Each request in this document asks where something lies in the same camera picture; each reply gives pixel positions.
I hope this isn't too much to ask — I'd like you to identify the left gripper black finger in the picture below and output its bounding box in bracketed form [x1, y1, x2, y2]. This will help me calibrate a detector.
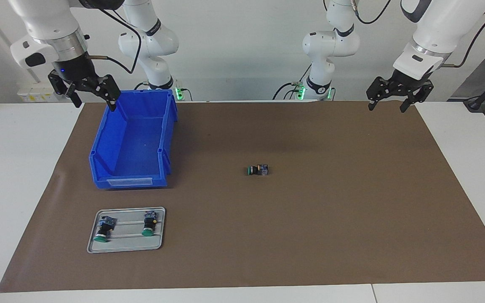
[366, 77, 394, 111]
[400, 82, 434, 113]

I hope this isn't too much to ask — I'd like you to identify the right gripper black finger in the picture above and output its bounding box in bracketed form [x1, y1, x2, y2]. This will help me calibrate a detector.
[48, 71, 82, 109]
[90, 75, 121, 112]

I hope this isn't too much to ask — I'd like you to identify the blue plastic storage bin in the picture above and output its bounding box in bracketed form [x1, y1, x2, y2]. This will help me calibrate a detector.
[89, 89, 179, 189]

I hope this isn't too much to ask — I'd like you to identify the grey metal tray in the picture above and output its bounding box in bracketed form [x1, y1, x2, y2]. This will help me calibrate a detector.
[87, 206, 166, 254]

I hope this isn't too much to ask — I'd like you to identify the brown table mat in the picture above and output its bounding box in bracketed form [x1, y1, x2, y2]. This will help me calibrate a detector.
[0, 101, 485, 293]

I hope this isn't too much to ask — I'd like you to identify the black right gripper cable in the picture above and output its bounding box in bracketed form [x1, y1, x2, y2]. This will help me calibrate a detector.
[86, 6, 142, 75]

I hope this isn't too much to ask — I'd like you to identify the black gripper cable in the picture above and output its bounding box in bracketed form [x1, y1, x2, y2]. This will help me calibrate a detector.
[86, 6, 142, 75]
[352, 0, 485, 69]

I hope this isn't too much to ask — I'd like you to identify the white wall power box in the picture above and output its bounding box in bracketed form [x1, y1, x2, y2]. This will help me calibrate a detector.
[17, 81, 64, 103]

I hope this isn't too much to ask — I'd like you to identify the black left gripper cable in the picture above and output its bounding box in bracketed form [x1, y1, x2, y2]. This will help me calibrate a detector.
[352, 0, 485, 69]

